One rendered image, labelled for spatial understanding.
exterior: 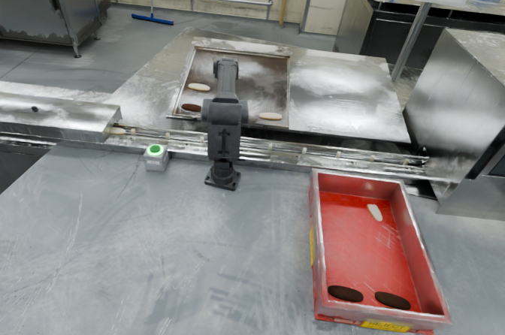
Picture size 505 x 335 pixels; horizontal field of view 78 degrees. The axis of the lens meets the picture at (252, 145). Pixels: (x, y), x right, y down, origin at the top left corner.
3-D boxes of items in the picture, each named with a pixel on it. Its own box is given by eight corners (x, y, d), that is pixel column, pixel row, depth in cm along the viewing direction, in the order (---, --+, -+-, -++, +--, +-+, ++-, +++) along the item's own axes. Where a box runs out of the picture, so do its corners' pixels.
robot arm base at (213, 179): (203, 184, 115) (234, 191, 113) (203, 168, 109) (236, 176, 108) (211, 167, 121) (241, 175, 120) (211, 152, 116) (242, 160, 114)
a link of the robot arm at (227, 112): (199, 160, 69) (245, 162, 70) (202, 99, 70) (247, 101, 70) (209, 161, 113) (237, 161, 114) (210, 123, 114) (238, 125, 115)
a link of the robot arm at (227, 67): (201, 128, 72) (247, 131, 73) (201, 106, 69) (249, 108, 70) (211, 70, 109) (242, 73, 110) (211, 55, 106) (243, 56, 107)
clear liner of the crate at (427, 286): (310, 323, 82) (319, 308, 75) (304, 184, 118) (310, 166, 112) (439, 341, 81) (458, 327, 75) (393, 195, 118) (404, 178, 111)
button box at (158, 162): (145, 176, 119) (140, 155, 112) (151, 161, 125) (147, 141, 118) (166, 179, 119) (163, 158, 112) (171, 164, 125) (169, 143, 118)
